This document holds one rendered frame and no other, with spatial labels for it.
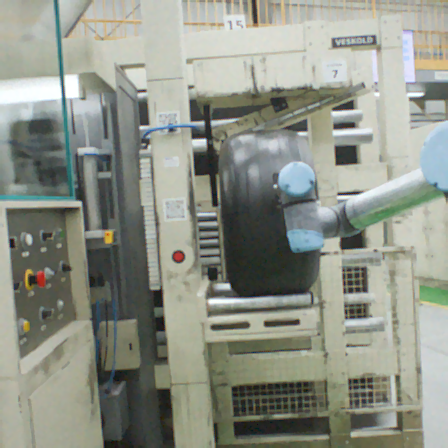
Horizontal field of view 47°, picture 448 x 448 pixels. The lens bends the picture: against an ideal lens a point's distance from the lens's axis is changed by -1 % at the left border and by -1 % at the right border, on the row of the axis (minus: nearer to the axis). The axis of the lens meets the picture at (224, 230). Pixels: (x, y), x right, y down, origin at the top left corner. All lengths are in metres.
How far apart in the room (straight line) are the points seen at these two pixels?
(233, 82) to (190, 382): 1.12
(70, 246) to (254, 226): 0.57
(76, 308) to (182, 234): 0.42
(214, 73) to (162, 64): 0.31
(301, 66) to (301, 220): 1.05
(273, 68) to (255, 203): 0.70
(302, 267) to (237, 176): 0.34
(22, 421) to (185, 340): 0.75
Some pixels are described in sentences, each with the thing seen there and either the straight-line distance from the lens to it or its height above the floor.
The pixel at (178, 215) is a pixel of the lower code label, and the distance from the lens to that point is 1.75.
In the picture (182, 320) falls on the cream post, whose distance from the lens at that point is 1.80.
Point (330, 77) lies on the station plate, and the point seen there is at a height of 1.68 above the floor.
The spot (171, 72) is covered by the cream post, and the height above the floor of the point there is 1.68.
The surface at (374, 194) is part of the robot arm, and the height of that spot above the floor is 1.23.
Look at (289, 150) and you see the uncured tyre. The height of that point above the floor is 1.38.
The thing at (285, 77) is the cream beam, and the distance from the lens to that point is 2.07.
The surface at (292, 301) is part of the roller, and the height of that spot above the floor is 0.90.
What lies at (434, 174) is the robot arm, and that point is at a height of 1.25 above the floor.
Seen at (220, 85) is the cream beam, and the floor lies 1.68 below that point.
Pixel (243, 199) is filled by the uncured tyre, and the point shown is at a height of 1.24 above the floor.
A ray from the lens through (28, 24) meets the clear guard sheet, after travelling 1.52.
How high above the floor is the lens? 1.23
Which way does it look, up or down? 3 degrees down
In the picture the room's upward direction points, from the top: 4 degrees counter-clockwise
